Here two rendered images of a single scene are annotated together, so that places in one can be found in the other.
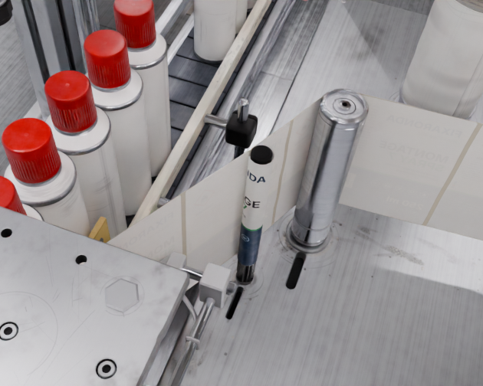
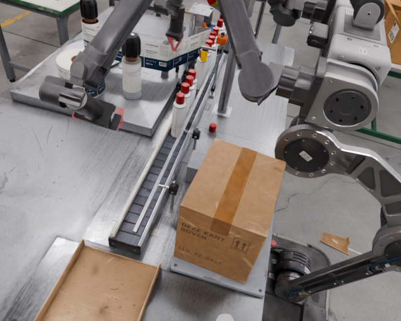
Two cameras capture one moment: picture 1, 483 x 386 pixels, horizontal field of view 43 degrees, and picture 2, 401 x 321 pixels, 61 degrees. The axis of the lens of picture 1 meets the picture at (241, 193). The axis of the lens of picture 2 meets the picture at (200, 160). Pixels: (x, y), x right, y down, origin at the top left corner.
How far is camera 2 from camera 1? 195 cm
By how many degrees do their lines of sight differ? 82
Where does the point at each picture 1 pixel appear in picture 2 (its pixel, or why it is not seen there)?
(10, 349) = (202, 9)
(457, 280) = not seen: hidden behind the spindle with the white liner
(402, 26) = (131, 116)
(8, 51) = (245, 125)
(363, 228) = (153, 76)
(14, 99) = (236, 113)
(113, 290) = (194, 11)
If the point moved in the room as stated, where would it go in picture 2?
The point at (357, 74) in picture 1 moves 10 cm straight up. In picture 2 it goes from (148, 104) to (148, 85)
